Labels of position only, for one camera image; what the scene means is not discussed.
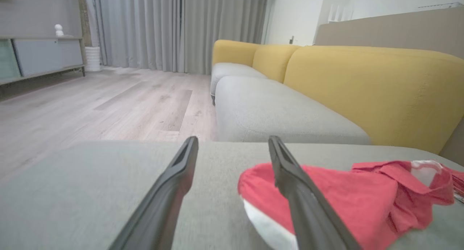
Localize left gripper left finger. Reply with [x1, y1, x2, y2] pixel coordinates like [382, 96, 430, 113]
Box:
[108, 136, 199, 250]

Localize grey pleated curtain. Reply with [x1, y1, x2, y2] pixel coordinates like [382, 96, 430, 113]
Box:
[84, 0, 269, 75]

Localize low grey sideboard cabinet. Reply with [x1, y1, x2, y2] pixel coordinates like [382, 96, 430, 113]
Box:
[0, 36, 87, 86]

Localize yellow sofa backrest cushion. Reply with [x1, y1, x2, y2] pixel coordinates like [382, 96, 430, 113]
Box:
[284, 45, 464, 155]
[252, 44, 301, 84]
[212, 39, 262, 68]

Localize grey sofa seat cushion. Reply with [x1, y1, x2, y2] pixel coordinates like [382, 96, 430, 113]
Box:
[215, 76, 372, 145]
[210, 63, 269, 105]

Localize red shorts with white stripe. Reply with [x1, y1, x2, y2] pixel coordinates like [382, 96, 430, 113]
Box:
[237, 162, 399, 250]

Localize white ribbed cylinder bin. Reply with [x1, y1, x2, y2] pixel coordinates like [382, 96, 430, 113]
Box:
[85, 46, 102, 72]

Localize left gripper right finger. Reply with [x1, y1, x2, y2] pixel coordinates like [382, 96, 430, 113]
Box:
[268, 135, 363, 250]

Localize beige partition panel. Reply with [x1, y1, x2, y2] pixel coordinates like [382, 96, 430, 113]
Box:
[315, 7, 464, 60]

